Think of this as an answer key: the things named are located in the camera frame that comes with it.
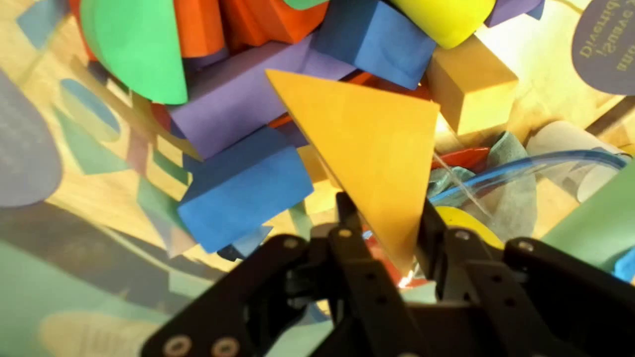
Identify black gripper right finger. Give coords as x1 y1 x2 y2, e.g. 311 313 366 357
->
414 200 635 357

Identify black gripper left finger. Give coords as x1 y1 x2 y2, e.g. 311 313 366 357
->
140 190 426 357

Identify yellow triangular foam block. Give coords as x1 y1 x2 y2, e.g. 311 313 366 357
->
263 67 442 273

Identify large blue foam block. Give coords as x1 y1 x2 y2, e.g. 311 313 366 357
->
174 122 317 255

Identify yellow arch foam block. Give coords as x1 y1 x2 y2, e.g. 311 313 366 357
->
295 142 333 184

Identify long purple foam block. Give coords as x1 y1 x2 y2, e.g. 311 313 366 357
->
166 33 359 160

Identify blue rectangular foam block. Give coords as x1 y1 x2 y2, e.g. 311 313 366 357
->
309 0 438 91

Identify red-orange foam block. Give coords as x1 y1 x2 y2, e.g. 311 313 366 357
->
220 0 329 49

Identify orange foam block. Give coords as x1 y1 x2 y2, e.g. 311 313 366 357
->
172 0 228 61

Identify green half-round foam block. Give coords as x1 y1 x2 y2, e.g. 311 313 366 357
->
77 0 190 106

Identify yellow foam cube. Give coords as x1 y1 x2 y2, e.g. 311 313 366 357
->
424 33 519 138

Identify lime foam cylinder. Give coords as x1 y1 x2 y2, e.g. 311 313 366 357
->
388 0 497 51

